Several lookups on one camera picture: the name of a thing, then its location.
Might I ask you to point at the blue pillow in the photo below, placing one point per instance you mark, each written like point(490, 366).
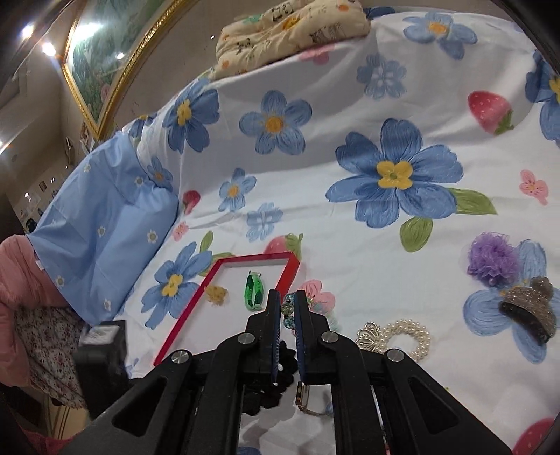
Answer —
point(100, 227)

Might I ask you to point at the black scrunchie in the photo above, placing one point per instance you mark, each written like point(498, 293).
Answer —
point(286, 363)

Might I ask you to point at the red rimmed tray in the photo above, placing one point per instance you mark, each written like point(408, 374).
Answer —
point(210, 284)

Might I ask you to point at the cream folded quilt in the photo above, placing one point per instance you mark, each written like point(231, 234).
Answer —
point(284, 30)

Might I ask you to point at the wristwatch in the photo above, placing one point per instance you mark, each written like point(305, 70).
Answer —
point(306, 398)

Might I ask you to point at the yellow hair clip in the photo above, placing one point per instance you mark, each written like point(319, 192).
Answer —
point(215, 295)

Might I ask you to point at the pink quilt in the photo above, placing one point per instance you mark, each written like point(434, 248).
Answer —
point(22, 297)

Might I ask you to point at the purple scrunchie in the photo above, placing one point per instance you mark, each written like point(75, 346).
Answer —
point(492, 258)

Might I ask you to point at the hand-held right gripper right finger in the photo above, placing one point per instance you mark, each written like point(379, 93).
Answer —
point(300, 332)

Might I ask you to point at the gold framed painting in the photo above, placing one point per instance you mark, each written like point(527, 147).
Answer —
point(109, 57)

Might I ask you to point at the dark hair claw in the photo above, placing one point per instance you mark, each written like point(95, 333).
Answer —
point(531, 306)

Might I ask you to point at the small floral cloth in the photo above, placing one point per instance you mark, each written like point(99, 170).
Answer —
point(48, 345)

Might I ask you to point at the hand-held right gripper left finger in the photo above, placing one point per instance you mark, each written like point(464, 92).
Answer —
point(274, 332)

